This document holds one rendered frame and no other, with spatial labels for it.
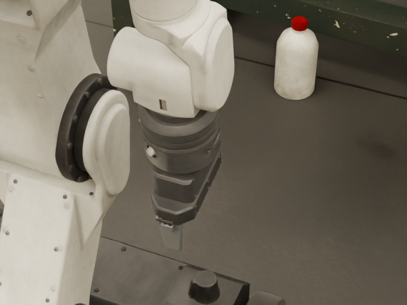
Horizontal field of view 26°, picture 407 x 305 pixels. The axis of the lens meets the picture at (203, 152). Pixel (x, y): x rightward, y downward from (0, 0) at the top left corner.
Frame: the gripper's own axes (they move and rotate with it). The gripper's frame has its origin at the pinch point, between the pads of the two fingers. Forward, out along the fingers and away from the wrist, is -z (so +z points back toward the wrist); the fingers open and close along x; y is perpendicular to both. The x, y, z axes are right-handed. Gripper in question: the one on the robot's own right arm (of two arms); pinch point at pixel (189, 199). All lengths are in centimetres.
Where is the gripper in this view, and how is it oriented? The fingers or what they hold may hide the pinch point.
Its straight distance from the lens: 109.8
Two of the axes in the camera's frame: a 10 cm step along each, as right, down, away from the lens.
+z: -0.6, -6.2, -7.8
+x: 3.7, -7.4, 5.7
